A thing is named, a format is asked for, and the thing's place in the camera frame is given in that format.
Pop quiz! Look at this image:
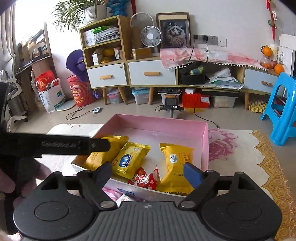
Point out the plain yellow pastry packet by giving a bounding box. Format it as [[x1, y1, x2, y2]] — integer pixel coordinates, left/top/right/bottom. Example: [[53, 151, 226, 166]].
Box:
[[82, 136, 128, 171]]

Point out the pink snack packet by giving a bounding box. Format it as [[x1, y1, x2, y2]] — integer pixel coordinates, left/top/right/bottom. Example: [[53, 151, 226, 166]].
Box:
[[102, 187, 123, 202]]

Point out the yellow pastry packet with logo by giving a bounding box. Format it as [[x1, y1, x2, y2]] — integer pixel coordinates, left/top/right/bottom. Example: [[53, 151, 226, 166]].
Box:
[[157, 143, 194, 195]]

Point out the yellow blue-label snack packet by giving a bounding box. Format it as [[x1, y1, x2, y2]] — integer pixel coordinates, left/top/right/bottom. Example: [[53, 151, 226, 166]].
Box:
[[111, 142, 151, 180]]

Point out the small red snack packet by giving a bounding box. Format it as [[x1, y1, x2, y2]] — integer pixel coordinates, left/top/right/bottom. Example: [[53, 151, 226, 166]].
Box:
[[127, 166, 161, 190]]

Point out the person's left hand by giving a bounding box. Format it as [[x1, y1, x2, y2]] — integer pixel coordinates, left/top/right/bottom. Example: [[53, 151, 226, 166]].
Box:
[[1, 164, 51, 207]]

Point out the white office chair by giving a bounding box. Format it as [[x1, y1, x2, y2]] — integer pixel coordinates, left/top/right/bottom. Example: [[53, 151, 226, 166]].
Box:
[[1, 49, 28, 131]]

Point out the floral tablecloth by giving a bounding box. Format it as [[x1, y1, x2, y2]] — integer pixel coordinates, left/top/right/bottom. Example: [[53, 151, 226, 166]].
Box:
[[37, 123, 295, 240]]

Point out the pink cardboard box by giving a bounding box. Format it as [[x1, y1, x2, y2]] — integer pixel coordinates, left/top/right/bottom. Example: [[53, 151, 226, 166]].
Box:
[[71, 113, 209, 202]]

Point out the red cylindrical tin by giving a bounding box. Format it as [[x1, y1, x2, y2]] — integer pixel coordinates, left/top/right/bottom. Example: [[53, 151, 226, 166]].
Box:
[[67, 75, 95, 107]]

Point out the white paper shopping bag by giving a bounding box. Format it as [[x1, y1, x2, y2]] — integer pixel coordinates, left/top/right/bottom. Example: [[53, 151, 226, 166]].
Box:
[[35, 70, 66, 113]]

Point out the red storage box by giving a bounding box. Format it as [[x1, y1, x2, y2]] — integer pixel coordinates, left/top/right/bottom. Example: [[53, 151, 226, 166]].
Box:
[[182, 92, 210, 108]]

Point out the purple plush toy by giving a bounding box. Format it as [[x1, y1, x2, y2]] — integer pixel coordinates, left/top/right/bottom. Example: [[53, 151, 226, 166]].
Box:
[[66, 49, 97, 100]]

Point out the low wooden tv cabinet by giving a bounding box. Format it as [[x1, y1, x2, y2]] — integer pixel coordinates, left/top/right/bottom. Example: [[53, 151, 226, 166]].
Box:
[[127, 57, 279, 110]]

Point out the blue plastic stool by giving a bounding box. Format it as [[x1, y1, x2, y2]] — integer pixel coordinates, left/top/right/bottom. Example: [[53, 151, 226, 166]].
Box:
[[260, 72, 295, 146]]

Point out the wooden shelf cabinet with drawer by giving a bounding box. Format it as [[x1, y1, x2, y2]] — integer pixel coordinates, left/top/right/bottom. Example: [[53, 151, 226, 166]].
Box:
[[79, 15, 132, 104]]

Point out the pink floral cloth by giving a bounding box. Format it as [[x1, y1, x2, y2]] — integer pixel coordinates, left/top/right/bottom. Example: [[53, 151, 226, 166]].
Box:
[[160, 48, 267, 71]]

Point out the small white desk fan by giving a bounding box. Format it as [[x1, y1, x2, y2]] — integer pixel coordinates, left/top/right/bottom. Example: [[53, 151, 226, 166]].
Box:
[[140, 26, 163, 56]]

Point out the potted green plant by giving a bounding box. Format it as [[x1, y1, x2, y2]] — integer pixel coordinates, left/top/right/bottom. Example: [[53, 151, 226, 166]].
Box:
[[52, 0, 108, 31]]

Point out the framed cat picture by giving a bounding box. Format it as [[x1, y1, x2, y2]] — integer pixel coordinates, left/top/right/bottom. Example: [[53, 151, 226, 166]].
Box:
[[156, 13, 191, 49]]

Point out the camera on small tripod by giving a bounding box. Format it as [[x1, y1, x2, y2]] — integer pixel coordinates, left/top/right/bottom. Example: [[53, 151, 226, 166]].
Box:
[[155, 97, 185, 118]]

